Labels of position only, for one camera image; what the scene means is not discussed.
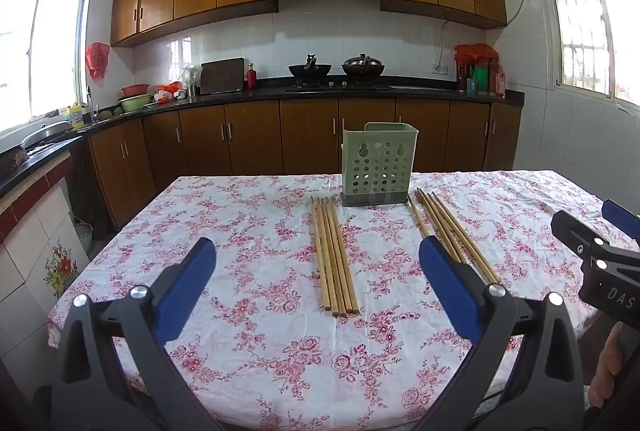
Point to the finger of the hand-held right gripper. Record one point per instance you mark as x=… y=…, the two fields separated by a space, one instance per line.
x=575 y=228
x=622 y=221

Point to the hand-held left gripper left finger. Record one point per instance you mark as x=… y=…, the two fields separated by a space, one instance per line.
x=187 y=281

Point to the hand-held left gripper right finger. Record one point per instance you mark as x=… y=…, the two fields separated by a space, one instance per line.
x=450 y=286

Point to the bamboo chopstick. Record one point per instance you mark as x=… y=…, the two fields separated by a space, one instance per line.
x=419 y=217
x=327 y=256
x=462 y=231
x=333 y=256
x=344 y=254
x=338 y=255
x=321 y=253
x=442 y=221
x=435 y=216
x=455 y=231

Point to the green perforated chopstick holder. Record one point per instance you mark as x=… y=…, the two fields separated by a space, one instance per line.
x=380 y=161

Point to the person's right hand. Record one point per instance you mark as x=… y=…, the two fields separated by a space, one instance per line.
x=606 y=371

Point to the red floral tablecloth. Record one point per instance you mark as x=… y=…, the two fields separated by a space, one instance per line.
x=270 y=261

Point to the grey bucket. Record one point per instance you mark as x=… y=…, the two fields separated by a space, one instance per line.
x=84 y=236

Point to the tall red bottle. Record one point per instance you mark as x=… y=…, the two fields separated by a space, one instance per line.
x=500 y=83

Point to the blue box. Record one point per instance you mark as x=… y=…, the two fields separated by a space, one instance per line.
x=472 y=87

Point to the green bottle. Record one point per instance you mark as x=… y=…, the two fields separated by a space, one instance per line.
x=481 y=81

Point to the green basin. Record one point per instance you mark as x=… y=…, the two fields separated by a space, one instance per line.
x=134 y=103

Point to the wooden base cabinets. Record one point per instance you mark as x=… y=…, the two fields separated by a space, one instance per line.
x=305 y=136

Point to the dark sauce bottle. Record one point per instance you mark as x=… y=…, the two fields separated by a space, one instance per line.
x=462 y=76

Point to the orange plastic bag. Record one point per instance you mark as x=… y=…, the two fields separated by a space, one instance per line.
x=170 y=90

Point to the black kitchen countertop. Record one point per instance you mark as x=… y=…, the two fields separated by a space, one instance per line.
x=425 y=92

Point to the yellow dish soap bottle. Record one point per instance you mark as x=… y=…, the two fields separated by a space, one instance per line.
x=76 y=117

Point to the red basin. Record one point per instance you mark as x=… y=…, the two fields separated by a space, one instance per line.
x=135 y=89

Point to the metal faucet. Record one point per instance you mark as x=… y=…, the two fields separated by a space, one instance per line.
x=91 y=103

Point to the red bag over bottles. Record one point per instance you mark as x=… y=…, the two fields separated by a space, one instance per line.
x=475 y=52

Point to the grey pan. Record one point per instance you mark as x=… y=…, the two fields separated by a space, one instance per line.
x=47 y=133

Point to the barred window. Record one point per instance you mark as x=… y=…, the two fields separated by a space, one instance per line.
x=585 y=21

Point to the dark brown cutting board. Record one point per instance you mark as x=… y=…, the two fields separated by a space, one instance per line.
x=222 y=76

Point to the dark patterned pot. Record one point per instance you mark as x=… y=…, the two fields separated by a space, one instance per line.
x=12 y=161

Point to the small red bottle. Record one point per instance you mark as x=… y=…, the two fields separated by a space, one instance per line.
x=251 y=78

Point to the black gas stove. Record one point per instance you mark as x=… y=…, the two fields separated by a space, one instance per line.
x=340 y=86

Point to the dark pot with lid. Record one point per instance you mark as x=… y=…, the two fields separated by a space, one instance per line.
x=362 y=67

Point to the hanging red plastic bag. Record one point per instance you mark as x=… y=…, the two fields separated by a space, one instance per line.
x=97 y=61

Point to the black wok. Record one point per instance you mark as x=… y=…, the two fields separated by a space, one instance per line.
x=310 y=71

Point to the sliding window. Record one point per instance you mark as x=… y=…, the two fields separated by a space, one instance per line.
x=35 y=51

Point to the wall socket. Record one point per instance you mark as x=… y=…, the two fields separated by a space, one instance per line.
x=440 y=69

